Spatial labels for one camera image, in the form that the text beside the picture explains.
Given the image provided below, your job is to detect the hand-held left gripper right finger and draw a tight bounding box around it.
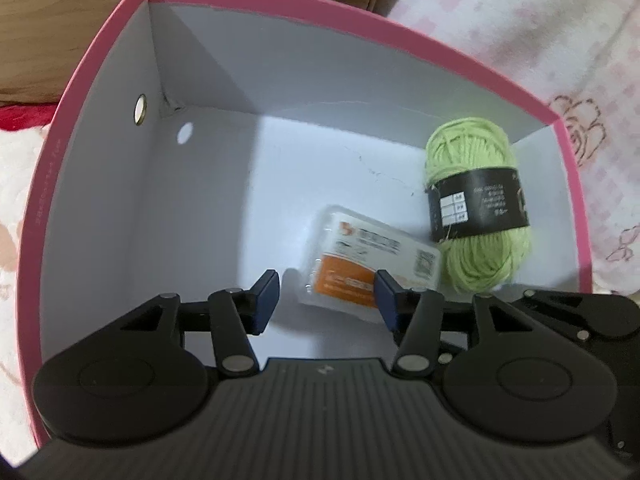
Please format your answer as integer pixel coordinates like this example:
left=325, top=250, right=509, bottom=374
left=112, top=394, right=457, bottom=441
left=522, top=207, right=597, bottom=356
left=375, top=270, right=556, bottom=378

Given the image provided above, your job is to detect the green yarn ball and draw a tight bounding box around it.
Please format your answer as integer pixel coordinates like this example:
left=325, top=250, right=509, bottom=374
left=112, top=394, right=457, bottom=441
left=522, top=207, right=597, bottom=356
left=424, top=116, right=532, bottom=295

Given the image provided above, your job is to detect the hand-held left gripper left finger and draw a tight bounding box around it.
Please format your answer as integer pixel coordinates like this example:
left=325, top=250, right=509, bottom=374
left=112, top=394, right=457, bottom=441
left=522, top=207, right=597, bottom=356
left=95, top=269, right=279, bottom=378

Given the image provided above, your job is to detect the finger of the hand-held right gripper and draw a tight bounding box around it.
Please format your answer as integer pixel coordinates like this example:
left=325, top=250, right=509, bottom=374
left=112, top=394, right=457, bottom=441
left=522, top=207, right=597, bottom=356
left=522, top=289, right=597, bottom=344

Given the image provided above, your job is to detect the pink cardboard box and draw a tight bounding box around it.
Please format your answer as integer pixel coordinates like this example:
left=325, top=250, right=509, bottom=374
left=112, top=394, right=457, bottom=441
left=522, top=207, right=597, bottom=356
left=20, top=0, right=593, bottom=451

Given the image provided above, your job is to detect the pink checked pillow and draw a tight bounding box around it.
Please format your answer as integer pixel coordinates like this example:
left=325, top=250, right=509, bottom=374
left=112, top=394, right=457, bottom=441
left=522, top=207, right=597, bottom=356
left=387, top=0, right=640, bottom=311

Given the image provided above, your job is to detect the clear plastic card box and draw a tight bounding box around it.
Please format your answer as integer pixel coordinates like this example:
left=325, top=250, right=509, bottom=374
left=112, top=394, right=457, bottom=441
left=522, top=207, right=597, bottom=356
left=299, top=204, right=442, bottom=328

